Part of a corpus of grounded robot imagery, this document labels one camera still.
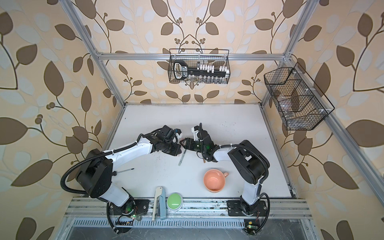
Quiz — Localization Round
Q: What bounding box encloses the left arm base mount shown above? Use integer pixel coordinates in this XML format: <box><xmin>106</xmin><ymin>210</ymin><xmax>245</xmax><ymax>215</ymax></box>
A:
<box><xmin>107</xmin><ymin>199</ymin><xmax>150</xmax><ymax>216</ymax></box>

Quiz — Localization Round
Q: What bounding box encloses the beige blue flat tool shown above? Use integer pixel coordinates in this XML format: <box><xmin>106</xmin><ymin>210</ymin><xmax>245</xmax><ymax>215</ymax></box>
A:
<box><xmin>152</xmin><ymin>187</ymin><xmax>167</xmax><ymax>222</ymax></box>

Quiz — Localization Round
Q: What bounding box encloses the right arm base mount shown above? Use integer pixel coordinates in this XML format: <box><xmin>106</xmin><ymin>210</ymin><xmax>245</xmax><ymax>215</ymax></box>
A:
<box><xmin>227</xmin><ymin>200</ymin><xmax>269</xmax><ymax>218</ymax></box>

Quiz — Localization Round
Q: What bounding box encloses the rear black wire basket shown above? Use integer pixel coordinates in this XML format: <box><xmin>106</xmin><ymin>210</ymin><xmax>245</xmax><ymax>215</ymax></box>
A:
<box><xmin>168</xmin><ymin>48</ymin><xmax>231</xmax><ymax>85</ymax></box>

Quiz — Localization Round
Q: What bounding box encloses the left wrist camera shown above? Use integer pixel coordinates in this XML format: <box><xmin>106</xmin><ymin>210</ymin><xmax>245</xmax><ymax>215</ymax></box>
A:
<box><xmin>174</xmin><ymin>129</ymin><xmax>182</xmax><ymax>136</ymax></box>

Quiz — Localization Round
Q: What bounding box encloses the peach ceramic mug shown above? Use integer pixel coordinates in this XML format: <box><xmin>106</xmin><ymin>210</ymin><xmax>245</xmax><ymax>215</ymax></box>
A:
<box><xmin>203</xmin><ymin>169</ymin><xmax>229</xmax><ymax>193</ymax></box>

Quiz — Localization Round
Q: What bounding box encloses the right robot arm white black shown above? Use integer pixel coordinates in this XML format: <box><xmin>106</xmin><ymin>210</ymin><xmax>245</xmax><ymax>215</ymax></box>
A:
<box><xmin>181</xmin><ymin>125</ymin><xmax>270</xmax><ymax>215</ymax></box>

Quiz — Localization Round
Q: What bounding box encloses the green round button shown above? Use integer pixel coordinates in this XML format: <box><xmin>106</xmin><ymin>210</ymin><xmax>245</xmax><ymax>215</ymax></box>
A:
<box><xmin>167</xmin><ymin>193</ymin><xmax>183</xmax><ymax>211</ymax></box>

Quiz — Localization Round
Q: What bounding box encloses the black wire basket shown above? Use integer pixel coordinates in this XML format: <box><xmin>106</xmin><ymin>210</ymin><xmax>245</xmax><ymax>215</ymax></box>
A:
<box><xmin>168</xmin><ymin>48</ymin><xmax>231</xmax><ymax>85</ymax></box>
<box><xmin>264</xmin><ymin>63</ymin><xmax>335</xmax><ymax>131</ymax></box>

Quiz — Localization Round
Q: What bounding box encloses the black white remote tool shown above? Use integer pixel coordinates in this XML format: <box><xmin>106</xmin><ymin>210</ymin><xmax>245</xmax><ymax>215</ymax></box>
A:
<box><xmin>170</xmin><ymin>60</ymin><xmax>231</xmax><ymax>82</ymax></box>

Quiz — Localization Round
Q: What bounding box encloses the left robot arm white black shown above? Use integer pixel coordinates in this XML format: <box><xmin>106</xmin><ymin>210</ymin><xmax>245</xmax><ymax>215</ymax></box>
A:
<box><xmin>60</xmin><ymin>125</ymin><xmax>182</xmax><ymax>207</ymax></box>

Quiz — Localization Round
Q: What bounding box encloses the green pen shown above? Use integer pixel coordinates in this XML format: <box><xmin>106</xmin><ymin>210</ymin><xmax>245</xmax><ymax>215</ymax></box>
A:
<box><xmin>178</xmin><ymin>150</ymin><xmax>187</xmax><ymax>166</ymax></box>

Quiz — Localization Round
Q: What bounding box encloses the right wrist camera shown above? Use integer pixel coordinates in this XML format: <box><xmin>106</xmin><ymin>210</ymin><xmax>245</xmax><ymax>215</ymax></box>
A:
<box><xmin>192</xmin><ymin>126</ymin><xmax>200</xmax><ymax>141</ymax></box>

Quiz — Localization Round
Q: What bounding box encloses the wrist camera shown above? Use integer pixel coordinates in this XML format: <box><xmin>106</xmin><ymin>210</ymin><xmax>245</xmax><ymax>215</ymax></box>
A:
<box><xmin>174</xmin><ymin>129</ymin><xmax>182</xmax><ymax>136</ymax></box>
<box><xmin>192</xmin><ymin>126</ymin><xmax>200</xmax><ymax>141</ymax></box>

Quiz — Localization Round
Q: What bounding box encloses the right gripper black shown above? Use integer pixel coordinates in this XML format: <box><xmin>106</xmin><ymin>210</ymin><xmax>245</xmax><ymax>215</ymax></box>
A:
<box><xmin>180</xmin><ymin>137</ymin><xmax>207</xmax><ymax>154</ymax></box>

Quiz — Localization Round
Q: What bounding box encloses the right black wire basket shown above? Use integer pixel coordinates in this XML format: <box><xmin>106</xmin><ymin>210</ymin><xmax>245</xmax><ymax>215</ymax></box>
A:
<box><xmin>264</xmin><ymin>63</ymin><xmax>335</xmax><ymax>131</ymax></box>

